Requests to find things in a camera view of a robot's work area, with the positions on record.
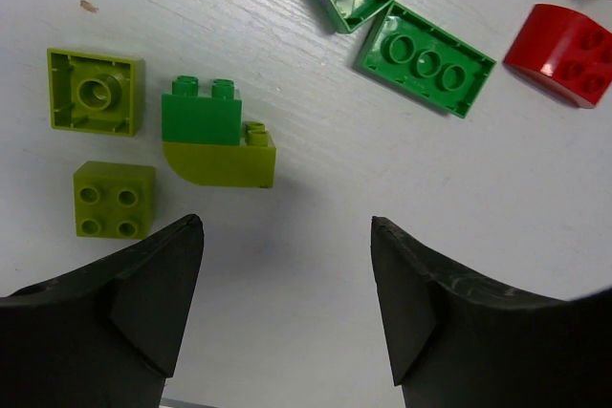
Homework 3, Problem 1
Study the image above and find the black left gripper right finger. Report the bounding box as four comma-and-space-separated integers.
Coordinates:
371, 217, 611, 407

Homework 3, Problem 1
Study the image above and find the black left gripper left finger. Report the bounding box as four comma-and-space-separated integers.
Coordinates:
1, 214, 205, 407

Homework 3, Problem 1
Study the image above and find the lime curved lego base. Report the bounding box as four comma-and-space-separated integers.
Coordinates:
162, 121, 276, 188

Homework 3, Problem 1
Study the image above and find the lime studded square lego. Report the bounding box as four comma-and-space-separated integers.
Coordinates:
73, 161, 156, 240

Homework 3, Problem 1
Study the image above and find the lime hollow square lego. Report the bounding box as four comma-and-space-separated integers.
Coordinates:
47, 48, 145, 137

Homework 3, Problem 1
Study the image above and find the dark green long lego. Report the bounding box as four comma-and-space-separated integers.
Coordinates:
355, 2, 496, 118

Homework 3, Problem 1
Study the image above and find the red rounded lego brick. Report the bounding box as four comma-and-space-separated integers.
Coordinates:
503, 4, 611, 109

